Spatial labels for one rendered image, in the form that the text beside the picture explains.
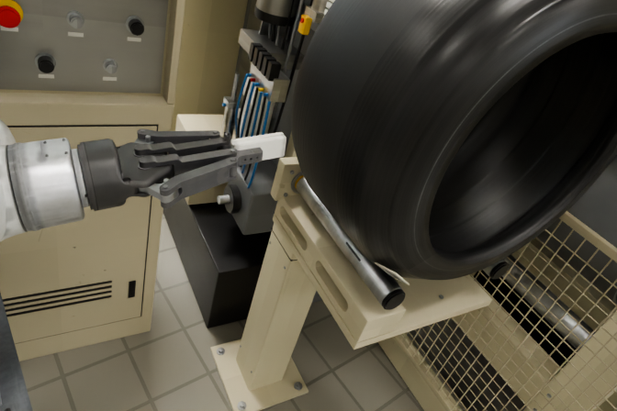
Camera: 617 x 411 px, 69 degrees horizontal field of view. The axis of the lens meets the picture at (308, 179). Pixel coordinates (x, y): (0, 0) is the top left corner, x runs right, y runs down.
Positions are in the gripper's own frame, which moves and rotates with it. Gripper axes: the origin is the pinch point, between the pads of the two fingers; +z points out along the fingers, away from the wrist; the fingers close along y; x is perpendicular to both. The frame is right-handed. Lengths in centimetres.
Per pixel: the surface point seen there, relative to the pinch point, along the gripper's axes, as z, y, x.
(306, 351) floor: 42, 33, 122
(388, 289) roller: 21.2, -9.8, 25.9
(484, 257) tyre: 39.0, -12.4, 22.2
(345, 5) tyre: 16.1, 10.1, -14.3
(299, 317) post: 30, 26, 84
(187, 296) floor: 7, 70, 117
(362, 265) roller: 20.3, -3.2, 26.6
